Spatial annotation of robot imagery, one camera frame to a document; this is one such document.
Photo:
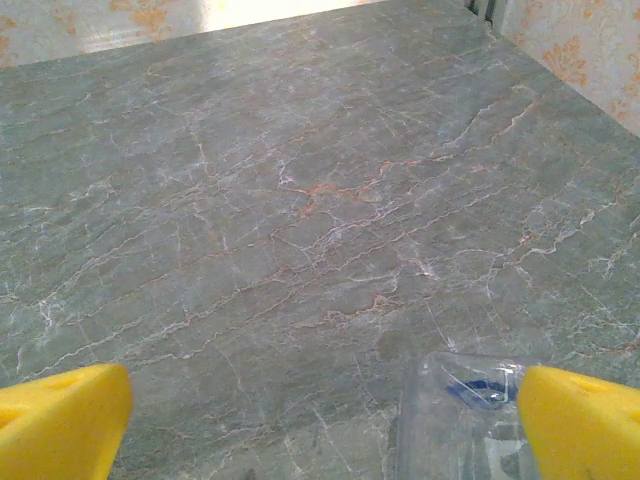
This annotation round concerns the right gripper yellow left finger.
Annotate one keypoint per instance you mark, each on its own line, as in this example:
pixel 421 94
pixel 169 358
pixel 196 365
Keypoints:
pixel 60 430

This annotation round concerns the aluminium frame post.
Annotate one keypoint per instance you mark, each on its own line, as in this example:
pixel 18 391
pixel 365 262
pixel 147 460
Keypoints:
pixel 482 7

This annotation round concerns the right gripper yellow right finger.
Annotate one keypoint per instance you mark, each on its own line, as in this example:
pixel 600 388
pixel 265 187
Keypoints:
pixel 585 435

